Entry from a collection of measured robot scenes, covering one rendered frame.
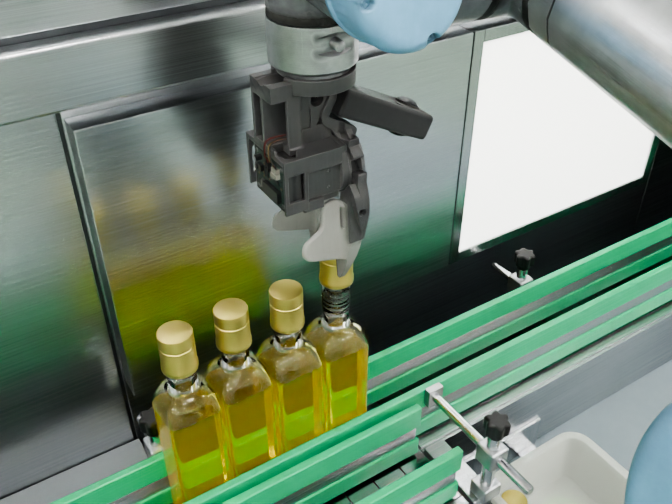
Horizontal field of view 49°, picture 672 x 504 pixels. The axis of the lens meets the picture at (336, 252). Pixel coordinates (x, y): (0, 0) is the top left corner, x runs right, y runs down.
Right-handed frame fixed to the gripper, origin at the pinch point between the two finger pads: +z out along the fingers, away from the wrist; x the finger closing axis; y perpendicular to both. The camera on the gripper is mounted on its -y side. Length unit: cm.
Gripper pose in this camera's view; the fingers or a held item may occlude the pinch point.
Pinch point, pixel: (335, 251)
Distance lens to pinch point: 74.1
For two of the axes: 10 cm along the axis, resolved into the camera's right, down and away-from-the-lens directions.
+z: 0.0, 8.1, 5.9
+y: -8.5, 3.1, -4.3
